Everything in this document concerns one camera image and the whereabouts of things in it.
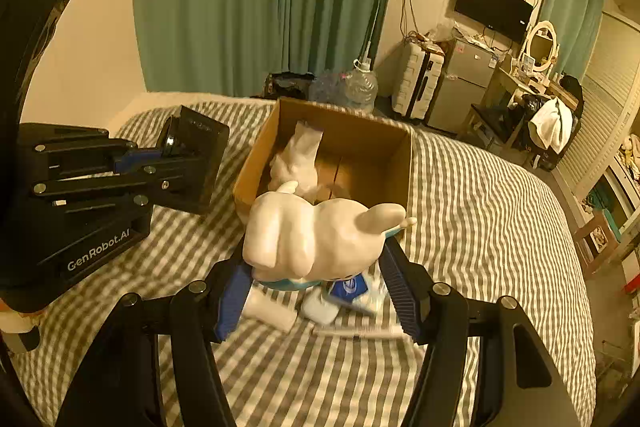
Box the white suitcase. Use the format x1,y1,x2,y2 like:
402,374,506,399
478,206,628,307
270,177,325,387
391,41,446,120

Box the white stick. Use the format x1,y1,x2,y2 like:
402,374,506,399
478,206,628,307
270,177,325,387
312,326,405,340

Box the white cloth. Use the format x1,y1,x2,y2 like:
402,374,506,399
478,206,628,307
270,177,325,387
529,97,573,154

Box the white tube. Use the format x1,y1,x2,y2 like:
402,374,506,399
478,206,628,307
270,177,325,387
243,288,298,334

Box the clear water jug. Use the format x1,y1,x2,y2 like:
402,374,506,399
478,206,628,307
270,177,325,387
344,59,378,112

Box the silver mini fridge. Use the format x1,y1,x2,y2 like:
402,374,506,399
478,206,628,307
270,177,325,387
425,38,501,134

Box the dark chair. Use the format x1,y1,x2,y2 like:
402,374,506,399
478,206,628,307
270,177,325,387
462,103,526,152

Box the wall cables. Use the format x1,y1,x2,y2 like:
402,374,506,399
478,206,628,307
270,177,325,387
400,0,421,42

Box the clear plastic bag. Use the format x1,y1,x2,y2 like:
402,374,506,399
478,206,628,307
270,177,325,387
308,69,351,105

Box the wooden stool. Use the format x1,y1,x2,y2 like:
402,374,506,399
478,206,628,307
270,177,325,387
574,209,623,278

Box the black wall television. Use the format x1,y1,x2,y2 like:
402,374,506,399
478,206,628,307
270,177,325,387
454,0,535,42

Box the small white box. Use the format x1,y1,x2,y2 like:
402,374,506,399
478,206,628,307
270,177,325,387
301,292,338,325

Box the blue and white packet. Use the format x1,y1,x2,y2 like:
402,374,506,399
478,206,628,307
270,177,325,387
325,274,386,315

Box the white plush toy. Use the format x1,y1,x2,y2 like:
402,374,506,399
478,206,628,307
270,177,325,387
269,121,331,202

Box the narrow green curtain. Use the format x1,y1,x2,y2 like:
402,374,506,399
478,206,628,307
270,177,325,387
537,0,608,80

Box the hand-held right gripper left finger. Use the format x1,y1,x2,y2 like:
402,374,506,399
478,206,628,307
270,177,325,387
55,257,253,427

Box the white louvered wardrobe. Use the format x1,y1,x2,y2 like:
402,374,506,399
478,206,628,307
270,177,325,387
555,14,640,202

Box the black box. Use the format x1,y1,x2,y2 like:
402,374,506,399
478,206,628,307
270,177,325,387
157,105,231,215

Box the checkered bed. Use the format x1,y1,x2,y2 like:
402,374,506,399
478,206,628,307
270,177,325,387
10,99,598,427

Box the white rabbit toy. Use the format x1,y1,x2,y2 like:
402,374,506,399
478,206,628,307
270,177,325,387
242,179,417,293

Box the chair with white towel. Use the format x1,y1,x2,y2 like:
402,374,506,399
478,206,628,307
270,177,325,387
492,67,583,172

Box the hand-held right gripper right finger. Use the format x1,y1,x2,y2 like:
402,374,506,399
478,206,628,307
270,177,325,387
379,238,583,427

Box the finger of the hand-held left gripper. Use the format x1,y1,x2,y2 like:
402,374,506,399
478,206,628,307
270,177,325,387
20,123,168,174
31,164,173,210

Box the white oval mirror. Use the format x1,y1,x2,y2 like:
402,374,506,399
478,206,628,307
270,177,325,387
517,21,558,75

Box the cardboard box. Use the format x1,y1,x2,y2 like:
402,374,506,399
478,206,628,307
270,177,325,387
233,97,417,239

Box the black floor bag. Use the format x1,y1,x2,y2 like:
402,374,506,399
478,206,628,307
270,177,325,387
264,72,316,100

